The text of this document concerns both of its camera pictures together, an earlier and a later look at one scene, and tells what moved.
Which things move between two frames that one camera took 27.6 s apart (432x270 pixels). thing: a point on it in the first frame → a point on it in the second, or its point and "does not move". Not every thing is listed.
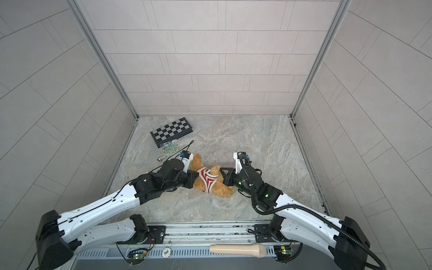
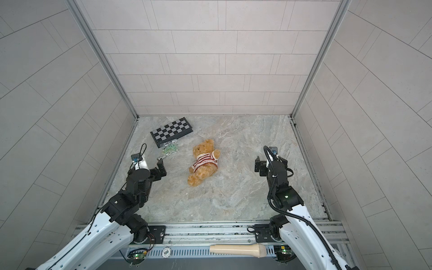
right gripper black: x=228 y=180 → x=262 y=166
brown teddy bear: x=220 y=188 → x=206 y=163
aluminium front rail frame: x=193 y=239 does not move
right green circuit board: x=283 y=252 does not move
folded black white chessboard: x=171 y=131 does not move
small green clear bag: x=170 y=147 does not move
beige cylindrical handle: x=256 y=250 does not move
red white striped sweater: x=207 y=179 → x=202 y=158
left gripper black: x=190 y=179 → x=154 y=172
